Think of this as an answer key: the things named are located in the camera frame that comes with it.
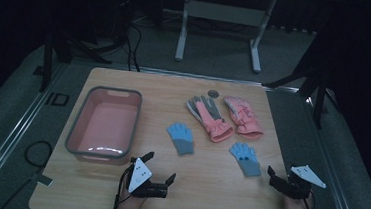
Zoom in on grey tape piece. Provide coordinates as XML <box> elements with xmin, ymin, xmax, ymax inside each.
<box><xmin>30</xmin><ymin>172</ymin><xmax>55</xmax><ymax>187</ymax></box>

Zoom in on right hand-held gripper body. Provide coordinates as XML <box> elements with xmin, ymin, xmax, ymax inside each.
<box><xmin>267</xmin><ymin>161</ymin><xmax>329</xmax><ymax>203</ymax></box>

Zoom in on black tripod stand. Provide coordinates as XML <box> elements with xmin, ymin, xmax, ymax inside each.
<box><xmin>258</xmin><ymin>24</ymin><xmax>335</xmax><ymax>131</ymax></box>

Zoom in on pink ski glove grey palm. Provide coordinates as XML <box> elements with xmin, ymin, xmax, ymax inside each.
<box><xmin>183</xmin><ymin>94</ymin><xmax>238</xmax><ymax>145</ymax></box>

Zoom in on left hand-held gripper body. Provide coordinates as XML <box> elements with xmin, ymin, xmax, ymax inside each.
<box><xmin>127</xmin><ymin>156</ymin><xmax>171</xmax><ymax>200</ymax></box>

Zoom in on plain blue knit glove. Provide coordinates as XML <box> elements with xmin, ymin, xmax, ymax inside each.
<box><xmin>164</xmin><ymin>120</ymin><xmax>197</xmax><ymax>157</ymax></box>

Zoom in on pink basin with grey rim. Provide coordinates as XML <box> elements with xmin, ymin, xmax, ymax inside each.
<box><xmin>63</xmin><ymin>83</ymin><xmax>144</xmax><ymax>168</ymax></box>

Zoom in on person's left hand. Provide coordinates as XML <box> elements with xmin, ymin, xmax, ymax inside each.
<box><xmin>111</xmin><ymin>192</ymin><xmax>149</xmax><ymax>209</ymax></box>

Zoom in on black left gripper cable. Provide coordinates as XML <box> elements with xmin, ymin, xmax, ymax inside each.
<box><xmin>112</xmin><ymin>163</ymin><xmax>137</xmax><ymax>209</ymax></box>

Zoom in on white metal desk frame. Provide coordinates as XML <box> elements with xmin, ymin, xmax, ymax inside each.
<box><xmin>173</xmin><ymin>0</ymin><xmax>278</xmax><ymax>75</ymax></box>

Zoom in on blue knit glove with dots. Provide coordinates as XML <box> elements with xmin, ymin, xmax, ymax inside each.
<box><xmin>226</xmin><ymin>140</ymin><xmax>265</xmax><ymax>179</ymax></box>

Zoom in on black hanging cables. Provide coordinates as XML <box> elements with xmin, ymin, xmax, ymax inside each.
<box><xmin>121</xmin><ymin>21</ymin><xmax>145</xmax><ymax>73</ymax></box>

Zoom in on black looped floor cable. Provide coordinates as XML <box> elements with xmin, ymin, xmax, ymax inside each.
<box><xmin>22</xmin><ymin>139</ymin><xmax>54</xmax><ymax>169</ymax></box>

